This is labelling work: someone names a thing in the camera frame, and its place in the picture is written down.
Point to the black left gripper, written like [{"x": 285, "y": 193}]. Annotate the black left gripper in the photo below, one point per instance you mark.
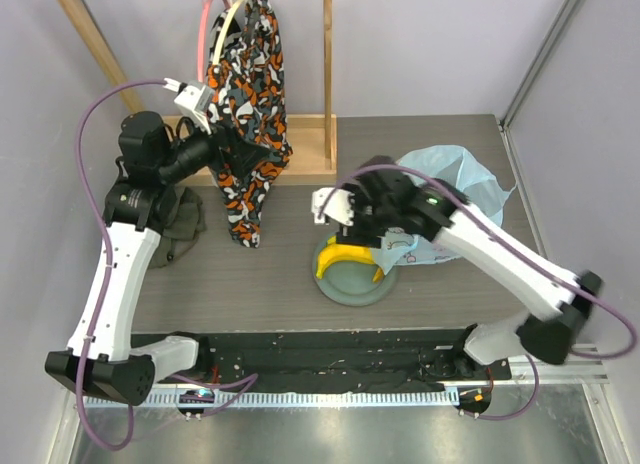
[{"x": 240, "y": 154}]

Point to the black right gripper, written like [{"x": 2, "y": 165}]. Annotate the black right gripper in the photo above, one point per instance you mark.
[{"x": 364, "y": 228}]

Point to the yellow fake banana bunch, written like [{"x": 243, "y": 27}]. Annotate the yellow fake banana bunch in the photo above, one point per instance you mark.
[{"x": 334, "y": 252}]

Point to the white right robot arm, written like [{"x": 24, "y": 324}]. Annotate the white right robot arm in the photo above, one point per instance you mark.
[{"x": 558, "y": 302}]

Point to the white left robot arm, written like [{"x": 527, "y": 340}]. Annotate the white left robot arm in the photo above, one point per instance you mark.
[{"x": 99, "y": 360}]

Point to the wooden clothes rack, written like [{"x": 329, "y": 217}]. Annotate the wooden clothes rack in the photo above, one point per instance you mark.
[{"x": 314, "y": 136}]

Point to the orange camouflage patterned garment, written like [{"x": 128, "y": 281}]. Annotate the orange camouflage patterned garment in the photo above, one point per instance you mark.
[{"x": 249, "y": 95}]

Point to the olive green crumpled cloth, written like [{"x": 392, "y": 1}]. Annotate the olive green crumpled cloth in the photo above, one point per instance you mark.
[{"x": 186, "y": 224}]

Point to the grey-green round plate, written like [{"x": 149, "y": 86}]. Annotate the grey-green round plate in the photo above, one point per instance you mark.
[{"x": 352, "y": 284}]

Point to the cream clothes hanger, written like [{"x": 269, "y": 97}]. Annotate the cream clothes hanger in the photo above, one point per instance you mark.
[{"x": 219, "y": 44}]

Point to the pink clothes hanger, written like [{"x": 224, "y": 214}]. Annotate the pink clothes hanger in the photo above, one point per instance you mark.
[{"x": 202, "y": 34}]

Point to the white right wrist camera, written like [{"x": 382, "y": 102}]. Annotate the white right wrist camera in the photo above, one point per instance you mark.
[{"x": 337, "y": 207}]

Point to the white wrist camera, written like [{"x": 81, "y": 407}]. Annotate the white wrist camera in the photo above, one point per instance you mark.
[
  {"x": 192, "y": 99},
  {"x": 337, "y": 207}
]

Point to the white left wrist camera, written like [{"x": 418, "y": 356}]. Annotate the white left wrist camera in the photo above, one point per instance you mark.
[{"x": 192, "y": 99}]

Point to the slotted white cable duct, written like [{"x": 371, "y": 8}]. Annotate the slotted white cable duct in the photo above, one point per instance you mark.
[{"x": 192, "y": 398}]

